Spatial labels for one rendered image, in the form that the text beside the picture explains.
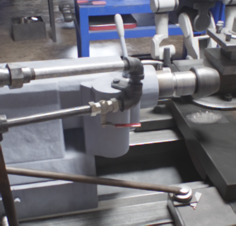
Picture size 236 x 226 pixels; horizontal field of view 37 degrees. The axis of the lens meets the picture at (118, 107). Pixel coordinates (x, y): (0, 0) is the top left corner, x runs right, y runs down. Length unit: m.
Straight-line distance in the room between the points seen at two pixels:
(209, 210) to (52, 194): 0.37
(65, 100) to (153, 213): 0.36
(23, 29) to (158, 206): 3.88
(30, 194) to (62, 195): 0.08
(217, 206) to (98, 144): 0.32
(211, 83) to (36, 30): 3.84
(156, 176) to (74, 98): 0.49
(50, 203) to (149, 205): 0.25
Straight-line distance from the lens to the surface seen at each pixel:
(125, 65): 0.72
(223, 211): 0.91
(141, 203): 0.95
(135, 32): 2.75
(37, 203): 0.90
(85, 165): 0.87
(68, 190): 0.88
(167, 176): 1.21
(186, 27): 2.00
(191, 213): 0.89
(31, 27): 4.63
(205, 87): 0.94
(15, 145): 0.86
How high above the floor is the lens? 1.51
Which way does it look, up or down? 30 degrees down
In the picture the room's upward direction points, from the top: straight up
